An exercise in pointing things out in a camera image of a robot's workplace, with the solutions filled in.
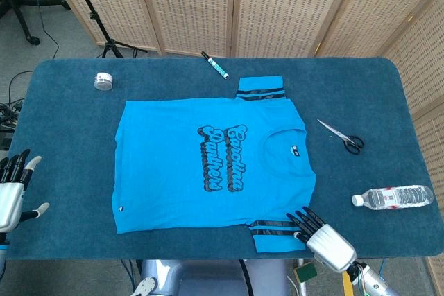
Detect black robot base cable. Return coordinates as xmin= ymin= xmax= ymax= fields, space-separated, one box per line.
xmin=238 ymin=258 xmax=256 ymax=296

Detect black tripod stand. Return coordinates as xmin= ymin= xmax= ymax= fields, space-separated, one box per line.
xmin=64 ymin=0 xmax=148 ymax=58

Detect green yellow sponge block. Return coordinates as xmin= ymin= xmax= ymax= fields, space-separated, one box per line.
xmin=293 ymin=263 xmax=318 ymax=284

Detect white perforated plate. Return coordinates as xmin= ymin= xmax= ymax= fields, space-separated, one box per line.
xmin=131 ymin=277 xmax=157 ymax=296

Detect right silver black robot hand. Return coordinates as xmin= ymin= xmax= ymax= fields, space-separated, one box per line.
xmin=286 ymin=207 xmax=357 ymax=274

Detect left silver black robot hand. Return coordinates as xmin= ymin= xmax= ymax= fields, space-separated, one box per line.
xmin=0 ymin=149 xmax=50 ymax=234

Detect metal table leg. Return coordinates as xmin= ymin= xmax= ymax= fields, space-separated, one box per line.
xmin=296 ymin=258 xmax=309 ymax=296

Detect blue printed T-shirt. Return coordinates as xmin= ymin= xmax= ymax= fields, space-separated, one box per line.
xmin=111 ymin=76 xmax=316 ymax=254

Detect silver-blue robot base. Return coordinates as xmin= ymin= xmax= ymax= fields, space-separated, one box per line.
xmin=140 ymin=259 xmax=289 ymax=296

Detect small white tape roll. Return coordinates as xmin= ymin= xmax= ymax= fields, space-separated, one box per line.
xmin=94 ymin=71 xmax=114 ymax=92

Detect black office chair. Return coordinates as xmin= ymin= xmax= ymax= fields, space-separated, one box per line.
xmin=0 ymin=0 xmax=72 ymax=46

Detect clear plastic water bottle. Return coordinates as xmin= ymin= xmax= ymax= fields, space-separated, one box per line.
xmin=352 ymin=184 xmax=434 ymax=211

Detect black floor cable bundle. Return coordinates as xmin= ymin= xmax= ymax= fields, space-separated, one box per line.
xmin=0 ymin=70 xmax=34 ymax=151

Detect white green marker pen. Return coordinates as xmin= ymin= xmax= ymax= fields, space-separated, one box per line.
xmin=200 ymin=51 xmax=230 ymax=80

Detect black handled scissors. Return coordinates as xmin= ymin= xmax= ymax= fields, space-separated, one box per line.
xmin=316 ymin=118 xmax=365 ymax=155

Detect dark blue carpet table cover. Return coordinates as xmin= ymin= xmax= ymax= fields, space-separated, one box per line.
xmin=0 ymin=56 xmax=444 ymax=261

